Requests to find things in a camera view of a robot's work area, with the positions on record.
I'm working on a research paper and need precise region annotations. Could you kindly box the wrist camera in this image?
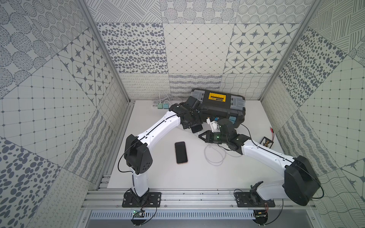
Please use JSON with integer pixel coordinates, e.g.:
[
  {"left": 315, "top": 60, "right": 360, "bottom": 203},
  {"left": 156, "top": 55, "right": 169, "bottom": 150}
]
[
  {"left": 184, "top": 96, "right": 200, "bottom": 110},
  {"left": 206, "top": 118, "right": 237, "bottom": 138}
]

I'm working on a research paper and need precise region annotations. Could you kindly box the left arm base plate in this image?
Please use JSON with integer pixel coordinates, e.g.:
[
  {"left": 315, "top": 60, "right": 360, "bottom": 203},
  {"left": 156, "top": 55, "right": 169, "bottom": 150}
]
[{"left": 122, "top": 191, "right": 162, "bottom": 208}]

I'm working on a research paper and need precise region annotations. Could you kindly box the phone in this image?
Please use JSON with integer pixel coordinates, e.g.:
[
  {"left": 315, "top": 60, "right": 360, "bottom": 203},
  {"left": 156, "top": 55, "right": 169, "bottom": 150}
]
[
  {"left": 175, "top": 142, "right": 188, "bottom": 164},
  {"left": 191, "top": 124, "right": 203, "bottom": 134}
]

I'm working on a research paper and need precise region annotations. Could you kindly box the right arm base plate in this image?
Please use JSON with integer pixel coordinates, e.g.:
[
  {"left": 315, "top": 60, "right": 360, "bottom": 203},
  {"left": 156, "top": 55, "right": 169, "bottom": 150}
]
[{"left": 234, "top": 191, "right": 276, "bottom": 208}]

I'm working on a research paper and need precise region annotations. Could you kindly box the aluminium mounting rail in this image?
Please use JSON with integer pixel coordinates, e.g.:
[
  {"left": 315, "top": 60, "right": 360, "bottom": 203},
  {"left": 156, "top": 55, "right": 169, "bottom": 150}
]
[{"left": 81, "top": 188, "right": 316, "bottom": 211}]

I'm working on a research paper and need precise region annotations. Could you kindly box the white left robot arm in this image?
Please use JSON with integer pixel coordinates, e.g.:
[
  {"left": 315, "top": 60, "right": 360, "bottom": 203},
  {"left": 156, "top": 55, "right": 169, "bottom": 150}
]
[{"left": 121, "top": 96, "right": 208, "bottom": 203}]

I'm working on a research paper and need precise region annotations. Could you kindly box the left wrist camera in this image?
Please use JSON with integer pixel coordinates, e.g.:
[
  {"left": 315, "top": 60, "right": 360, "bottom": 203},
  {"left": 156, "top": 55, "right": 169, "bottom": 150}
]
[{"left": 184, "top": 96, "right": 200, "bottom": 110}]

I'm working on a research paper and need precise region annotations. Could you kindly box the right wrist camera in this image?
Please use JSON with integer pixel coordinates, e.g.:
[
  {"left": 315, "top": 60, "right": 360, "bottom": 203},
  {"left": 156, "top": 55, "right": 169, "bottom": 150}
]
[{"left": 206, "top": 118, "right": 237, "bottom": 138}]

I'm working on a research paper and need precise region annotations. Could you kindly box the lilac charging cable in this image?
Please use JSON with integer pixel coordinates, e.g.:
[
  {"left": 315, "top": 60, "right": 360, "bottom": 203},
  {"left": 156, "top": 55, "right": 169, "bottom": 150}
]
[{"left": 203, "top": 142, "right": 243, "bottom": 167}]

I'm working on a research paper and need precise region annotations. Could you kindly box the small black connector board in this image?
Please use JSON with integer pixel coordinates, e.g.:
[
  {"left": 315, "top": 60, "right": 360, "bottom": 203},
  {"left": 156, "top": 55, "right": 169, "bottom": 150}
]
[{"left": 260, "top": 127, "right": 275, "bottom": 148}]

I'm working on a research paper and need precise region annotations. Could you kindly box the black yellow toolbox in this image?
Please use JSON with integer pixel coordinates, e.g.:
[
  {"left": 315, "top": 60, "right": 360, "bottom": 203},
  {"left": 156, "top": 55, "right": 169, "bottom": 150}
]
[{"left": 191, "top": 89, "right": 246, "bottom": 128}]

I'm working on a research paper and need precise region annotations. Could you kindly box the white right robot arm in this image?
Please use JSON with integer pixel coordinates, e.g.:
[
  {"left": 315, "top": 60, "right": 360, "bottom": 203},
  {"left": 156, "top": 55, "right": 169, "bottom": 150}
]
[{"left": 198, "top": 119, "right": 323, "bottom": 206}]

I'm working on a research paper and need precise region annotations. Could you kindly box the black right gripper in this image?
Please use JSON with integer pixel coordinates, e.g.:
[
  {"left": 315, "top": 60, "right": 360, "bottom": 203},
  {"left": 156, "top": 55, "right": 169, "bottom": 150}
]
[{"left": 198, "top": 130, "right": 229, "bottom": 144}]

